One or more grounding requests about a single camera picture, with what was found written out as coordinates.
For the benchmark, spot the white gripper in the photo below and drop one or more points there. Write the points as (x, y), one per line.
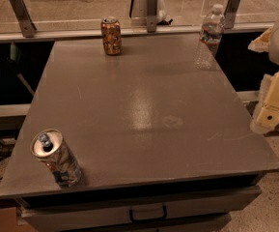
(266, 115)

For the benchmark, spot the silver blue redbull can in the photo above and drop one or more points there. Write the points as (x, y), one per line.
(50, 147)

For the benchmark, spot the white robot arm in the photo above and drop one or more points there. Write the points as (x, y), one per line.
(273, 51)

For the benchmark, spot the clear plastic water bottle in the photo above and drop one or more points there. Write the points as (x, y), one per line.
(213, 28)

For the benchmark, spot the orange soda can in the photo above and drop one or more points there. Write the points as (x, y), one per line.
(111, 36)

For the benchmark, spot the right metal rail bracket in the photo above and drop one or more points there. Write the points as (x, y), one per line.
(230, 13)

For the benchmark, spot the metal rail bracket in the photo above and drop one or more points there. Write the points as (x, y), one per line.
(151, 15)
(27, 27)
(230, 13)

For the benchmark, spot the grey drawer with black handle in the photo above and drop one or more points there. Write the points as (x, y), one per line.
(198, 211)

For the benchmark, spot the middle metal rail bracket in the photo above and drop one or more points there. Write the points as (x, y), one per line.
(151, 15)

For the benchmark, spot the left metal rail bracket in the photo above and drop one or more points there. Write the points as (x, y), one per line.
(27, 27)

